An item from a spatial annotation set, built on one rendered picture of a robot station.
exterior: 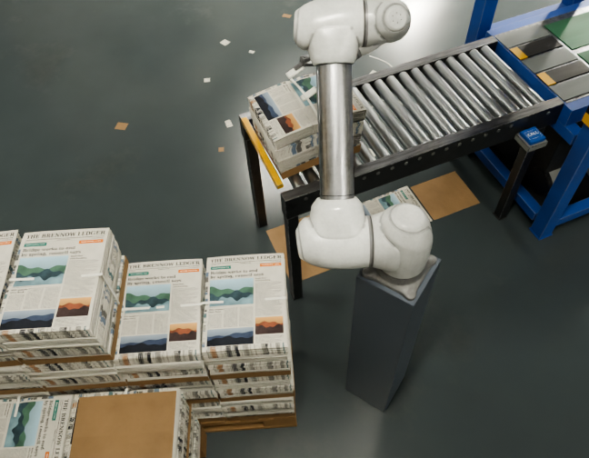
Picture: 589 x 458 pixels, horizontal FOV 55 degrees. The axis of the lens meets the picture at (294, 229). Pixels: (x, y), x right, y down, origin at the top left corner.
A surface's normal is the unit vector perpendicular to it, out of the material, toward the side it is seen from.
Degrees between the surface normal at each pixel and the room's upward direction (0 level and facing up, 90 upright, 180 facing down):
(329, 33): 51
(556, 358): 0
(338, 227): 43
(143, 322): 2
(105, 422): 0
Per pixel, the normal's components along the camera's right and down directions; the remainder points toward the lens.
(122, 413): -0.04, -0.58
